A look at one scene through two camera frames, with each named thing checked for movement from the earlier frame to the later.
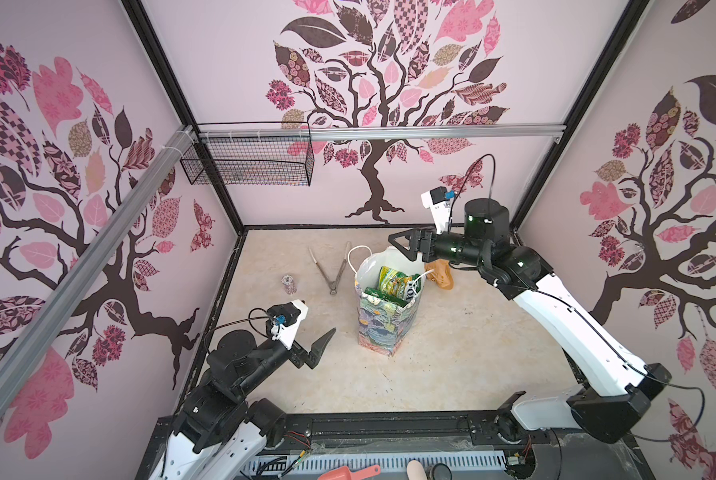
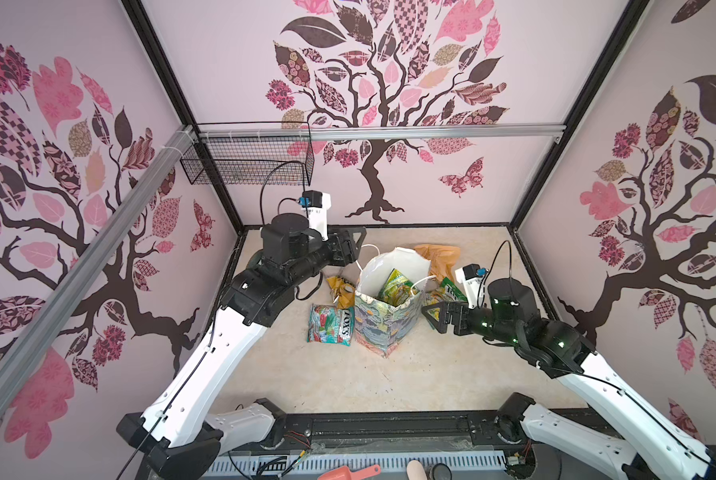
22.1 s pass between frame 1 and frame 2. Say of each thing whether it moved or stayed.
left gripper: moved
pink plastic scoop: stayed
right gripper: moved
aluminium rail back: stayed
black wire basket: stayed
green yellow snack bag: moved
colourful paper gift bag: stayed
